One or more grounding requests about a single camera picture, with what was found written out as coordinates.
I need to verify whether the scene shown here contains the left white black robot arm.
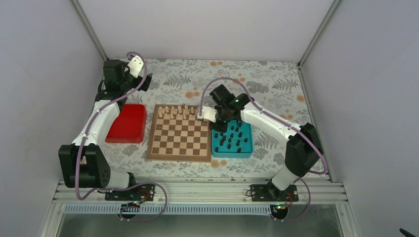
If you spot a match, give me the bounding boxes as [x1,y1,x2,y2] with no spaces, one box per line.
[58,56,152,200]

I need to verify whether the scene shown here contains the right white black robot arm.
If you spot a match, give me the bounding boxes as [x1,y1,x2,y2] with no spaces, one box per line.
[199,85,324,201]

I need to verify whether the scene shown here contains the wooden chess board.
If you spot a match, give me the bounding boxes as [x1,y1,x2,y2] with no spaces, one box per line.
[147,104,211,162]

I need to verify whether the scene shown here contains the teal plastic tray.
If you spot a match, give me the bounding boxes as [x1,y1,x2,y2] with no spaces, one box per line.
[211,120,253,158]

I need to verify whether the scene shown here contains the red plastic tray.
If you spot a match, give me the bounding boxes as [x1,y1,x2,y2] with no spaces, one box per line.
[105,104,147,144]

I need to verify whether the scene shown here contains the floral patterned table mat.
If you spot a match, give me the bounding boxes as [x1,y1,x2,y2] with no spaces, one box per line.
[78,58,330,180]

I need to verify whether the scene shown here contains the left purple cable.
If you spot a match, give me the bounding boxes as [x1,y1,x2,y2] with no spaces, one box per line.
[74,51,168,222]

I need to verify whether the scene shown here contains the purple cable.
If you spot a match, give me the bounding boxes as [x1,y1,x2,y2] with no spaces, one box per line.
[74,51,168,222]
[199,77,328,222]

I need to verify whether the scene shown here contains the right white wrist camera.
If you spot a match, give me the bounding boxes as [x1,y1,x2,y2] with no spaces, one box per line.
[197,106,217,123]

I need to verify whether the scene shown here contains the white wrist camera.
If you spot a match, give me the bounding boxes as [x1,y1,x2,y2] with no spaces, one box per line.
[197,106,217,123]
[127,55,144,78]

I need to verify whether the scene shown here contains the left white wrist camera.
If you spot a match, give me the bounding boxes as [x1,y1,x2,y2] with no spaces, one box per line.
[127,55,144,78]

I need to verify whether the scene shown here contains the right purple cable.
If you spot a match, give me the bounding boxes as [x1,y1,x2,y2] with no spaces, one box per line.
[199,77,328,222]

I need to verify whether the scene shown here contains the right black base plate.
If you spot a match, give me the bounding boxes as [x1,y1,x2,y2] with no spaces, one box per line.
[245,184,299,202]

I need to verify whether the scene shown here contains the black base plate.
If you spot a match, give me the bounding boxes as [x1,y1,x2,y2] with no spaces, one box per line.
[245,184,299,202]
[105,184,155,201]

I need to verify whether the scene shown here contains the aluminium rail frame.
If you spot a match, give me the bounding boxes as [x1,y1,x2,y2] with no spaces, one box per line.
[52,179,348,205]

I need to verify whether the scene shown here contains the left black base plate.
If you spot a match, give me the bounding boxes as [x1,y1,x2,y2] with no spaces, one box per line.
[105,184,155,201]

